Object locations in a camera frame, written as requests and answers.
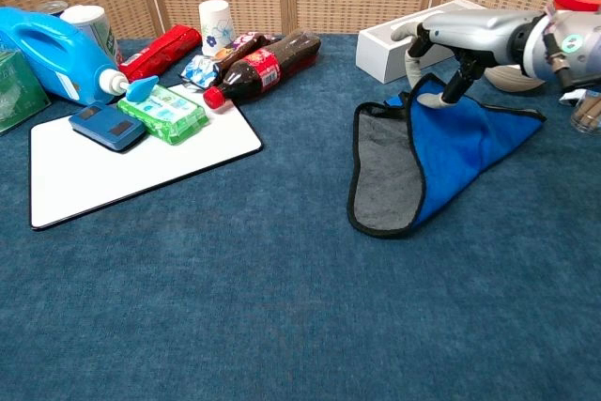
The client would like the green tissue box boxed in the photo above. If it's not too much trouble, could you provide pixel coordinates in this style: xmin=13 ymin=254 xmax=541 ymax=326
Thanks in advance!
xmin=0 ymin=48 xmax=52 ymax=135

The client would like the clear glass cup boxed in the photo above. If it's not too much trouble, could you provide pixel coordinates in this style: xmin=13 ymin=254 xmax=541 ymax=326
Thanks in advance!
xmin=570 ymin=90 xmax=601 ymax=135

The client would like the blue detergent pump bottle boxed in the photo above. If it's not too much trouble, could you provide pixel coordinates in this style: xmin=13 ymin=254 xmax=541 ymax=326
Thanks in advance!
xmin=0 ymin=7 xmax=161 ymax=107

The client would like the beige bowl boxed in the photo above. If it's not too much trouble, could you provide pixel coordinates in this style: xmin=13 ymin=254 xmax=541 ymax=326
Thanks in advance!
xmin=483 ymin=64 xmax=546 ymax=93

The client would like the blue board eraser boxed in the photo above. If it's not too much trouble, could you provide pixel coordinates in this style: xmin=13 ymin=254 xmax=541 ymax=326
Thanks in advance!
xmin=68 ymin=101 xmax=148 ymax=153

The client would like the red zip pouch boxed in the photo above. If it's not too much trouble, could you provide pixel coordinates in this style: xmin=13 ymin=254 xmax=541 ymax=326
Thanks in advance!
xmin=117 ymin=23 xmax=204 ymax=84

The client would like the grey and blue microfibre cloth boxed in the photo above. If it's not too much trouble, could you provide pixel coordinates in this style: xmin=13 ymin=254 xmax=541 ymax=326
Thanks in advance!
xmin=346 ymin=72 xmax=548 ymax=240

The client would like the cola bottle with red label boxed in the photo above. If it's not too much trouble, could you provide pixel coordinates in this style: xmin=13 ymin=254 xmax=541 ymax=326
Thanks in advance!
xmin=202 ymin=29 xmax=323 ymax=111

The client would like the green wet wipes pack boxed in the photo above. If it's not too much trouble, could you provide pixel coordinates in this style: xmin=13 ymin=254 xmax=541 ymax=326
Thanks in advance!
xmin=116 ymin=84 xmax=210 ymax=147

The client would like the blue and white snack packet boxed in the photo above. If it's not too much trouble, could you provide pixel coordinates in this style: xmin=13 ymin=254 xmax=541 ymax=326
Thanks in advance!
xmin=179 ymin=54 xmax=222 ymax=91

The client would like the blue fabric table cover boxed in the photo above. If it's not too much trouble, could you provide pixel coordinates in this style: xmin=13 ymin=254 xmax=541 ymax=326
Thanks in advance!
xmin=0 ymin=30 xmax=601 ymax=401

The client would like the white canister with green label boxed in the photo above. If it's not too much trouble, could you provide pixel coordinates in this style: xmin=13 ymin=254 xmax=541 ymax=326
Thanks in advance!
xmin=59 ymin=4 xmax=123 ymax=67

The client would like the wooden chopsticks bundle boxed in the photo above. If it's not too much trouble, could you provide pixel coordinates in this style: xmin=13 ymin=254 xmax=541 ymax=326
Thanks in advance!
xmin=579 ymin=90 xmax=601 ymax=123

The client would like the brown snack packet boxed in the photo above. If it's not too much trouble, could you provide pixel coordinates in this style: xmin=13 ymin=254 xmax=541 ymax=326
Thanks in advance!
xmin=213 ymin=31 xmax=283 ymax=74

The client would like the metal tin can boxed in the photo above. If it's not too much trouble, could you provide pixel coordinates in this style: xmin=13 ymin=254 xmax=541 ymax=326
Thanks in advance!
xmin=35 ymin=0 xmax=69 ymax=18

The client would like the white board with black edge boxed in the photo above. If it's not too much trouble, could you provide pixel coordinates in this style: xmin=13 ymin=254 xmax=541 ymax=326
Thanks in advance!
xmin=29 ymin=84 xmax=264 ymax=232

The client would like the white floral paper cup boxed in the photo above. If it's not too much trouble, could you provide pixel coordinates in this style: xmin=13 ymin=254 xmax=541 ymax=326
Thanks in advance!
xmin=197 ymin=0 xmax=237 ymax=58

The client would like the long white cardboard box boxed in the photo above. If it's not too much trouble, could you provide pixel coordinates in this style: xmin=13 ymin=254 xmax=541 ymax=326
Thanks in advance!
xmin=355 ymin=0 xmax=489 ymax=85

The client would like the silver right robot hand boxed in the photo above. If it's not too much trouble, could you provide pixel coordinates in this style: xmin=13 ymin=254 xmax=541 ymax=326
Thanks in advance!
xmin=391 ymin=8 xmax=544 ymax=110

